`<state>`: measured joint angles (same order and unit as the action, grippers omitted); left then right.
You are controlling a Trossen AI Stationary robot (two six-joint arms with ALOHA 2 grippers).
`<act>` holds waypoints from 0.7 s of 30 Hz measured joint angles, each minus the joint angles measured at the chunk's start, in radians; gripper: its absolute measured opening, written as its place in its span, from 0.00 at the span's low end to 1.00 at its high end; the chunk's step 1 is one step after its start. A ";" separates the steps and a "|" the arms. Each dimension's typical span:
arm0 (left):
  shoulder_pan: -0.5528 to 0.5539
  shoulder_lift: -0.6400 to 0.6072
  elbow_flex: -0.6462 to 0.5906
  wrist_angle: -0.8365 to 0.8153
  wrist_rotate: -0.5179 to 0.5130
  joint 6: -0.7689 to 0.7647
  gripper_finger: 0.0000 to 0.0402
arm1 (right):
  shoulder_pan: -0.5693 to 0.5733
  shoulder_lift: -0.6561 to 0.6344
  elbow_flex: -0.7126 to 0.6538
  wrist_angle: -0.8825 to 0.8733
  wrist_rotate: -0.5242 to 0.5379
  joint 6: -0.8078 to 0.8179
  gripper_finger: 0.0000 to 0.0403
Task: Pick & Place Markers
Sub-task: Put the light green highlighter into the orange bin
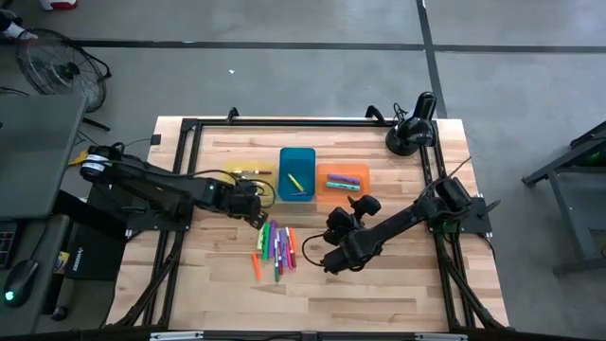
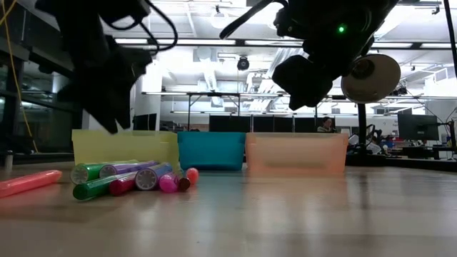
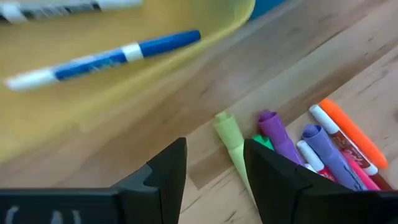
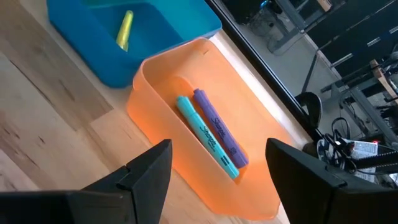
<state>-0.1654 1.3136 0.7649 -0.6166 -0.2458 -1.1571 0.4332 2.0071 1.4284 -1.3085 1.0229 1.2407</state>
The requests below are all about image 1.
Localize orange plastic bin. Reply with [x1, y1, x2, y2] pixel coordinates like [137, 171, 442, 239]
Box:
[314, 162, 371, 204]

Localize yellow label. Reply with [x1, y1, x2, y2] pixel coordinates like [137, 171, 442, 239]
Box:
[54, 250, 71, 275]

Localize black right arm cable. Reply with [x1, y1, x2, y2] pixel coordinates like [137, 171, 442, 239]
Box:
[441, 155, 473, 184]

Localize grey monitor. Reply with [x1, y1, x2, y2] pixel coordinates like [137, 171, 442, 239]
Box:
[0, 93, 90, 221]

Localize black metal stand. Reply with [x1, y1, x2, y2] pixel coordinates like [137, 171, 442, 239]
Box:
[520, 120, 606, 277]

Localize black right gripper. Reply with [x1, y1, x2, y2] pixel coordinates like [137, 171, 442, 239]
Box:
[320, 193, 383, 276]

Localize black desk lamp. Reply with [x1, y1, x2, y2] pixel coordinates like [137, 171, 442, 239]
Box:
[384, 90, 438, 158]

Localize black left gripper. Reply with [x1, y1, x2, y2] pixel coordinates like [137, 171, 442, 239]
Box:
[215, 182, 270, 231]

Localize black metal table frame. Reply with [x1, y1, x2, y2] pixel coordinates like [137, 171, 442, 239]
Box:
[106, 117, 511, 332]

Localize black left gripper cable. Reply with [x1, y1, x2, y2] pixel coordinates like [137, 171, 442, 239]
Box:
[221, 169, 277, 210]

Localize black Husky case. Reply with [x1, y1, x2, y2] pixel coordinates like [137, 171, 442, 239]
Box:
[62, 222, 128, 283]

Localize person's foot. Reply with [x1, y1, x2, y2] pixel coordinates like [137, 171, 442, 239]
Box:
[39, 0, 80, 11]
[0, 9, 39, 42]

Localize black keyboard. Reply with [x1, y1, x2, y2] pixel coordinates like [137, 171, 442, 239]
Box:
[0, 221, 21, 270]

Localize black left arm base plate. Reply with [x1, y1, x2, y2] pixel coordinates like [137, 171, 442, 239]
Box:
[123, 215, 194, 233]

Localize silver metal bracket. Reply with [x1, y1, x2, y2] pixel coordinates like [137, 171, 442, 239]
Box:
[149, 331, 205, 341]
[414, 332, 469, 341]

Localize yellow connector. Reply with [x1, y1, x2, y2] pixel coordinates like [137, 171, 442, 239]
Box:
[68, 150, 91, 168]

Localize black computer mouse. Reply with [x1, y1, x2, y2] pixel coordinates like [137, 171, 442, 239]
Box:
[3, 259, 41, 309]

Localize yellow plastic bin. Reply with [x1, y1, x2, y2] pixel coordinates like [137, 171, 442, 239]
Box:
[220, 160, 278, 203]

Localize black floor fan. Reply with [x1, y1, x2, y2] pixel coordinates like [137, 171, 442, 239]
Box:
[15, 27, 114, 133]

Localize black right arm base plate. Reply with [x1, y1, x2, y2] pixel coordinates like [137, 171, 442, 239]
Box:
[427, 195, 502, 235]

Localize teal blue plastic bin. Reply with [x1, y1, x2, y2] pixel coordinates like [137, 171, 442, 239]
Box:
[277, 147, 317, 203]

